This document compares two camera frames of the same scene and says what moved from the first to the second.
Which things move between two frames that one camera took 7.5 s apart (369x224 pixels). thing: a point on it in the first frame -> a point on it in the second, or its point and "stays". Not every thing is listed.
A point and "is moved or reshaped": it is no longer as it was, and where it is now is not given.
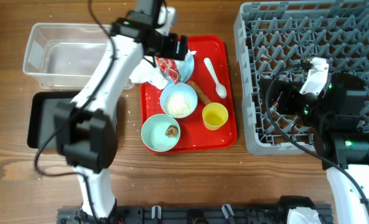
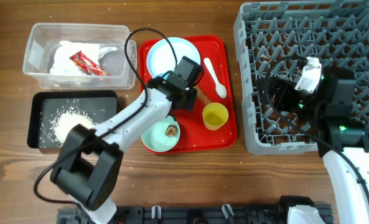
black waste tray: x=41 y=117 stays
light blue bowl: x=178 y=100 is moved or reshaped
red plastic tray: x=211 y=127 stays
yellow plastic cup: x=214 y=114 stays
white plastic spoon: x=220 y=89 stays
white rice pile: x=176 y=104 is moved or reshaped
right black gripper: x=290 y=91 stays
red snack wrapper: x=168 y=68 -> x=87 y=65
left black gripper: x=168 y=49 -> x=192 y=95
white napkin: x=144 y=71 -> x=62 y=64
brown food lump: x=172 y=131 stays
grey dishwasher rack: x=270 y=36 stays
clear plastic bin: x=66 y=56 stays
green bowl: x=154 y=133 stays
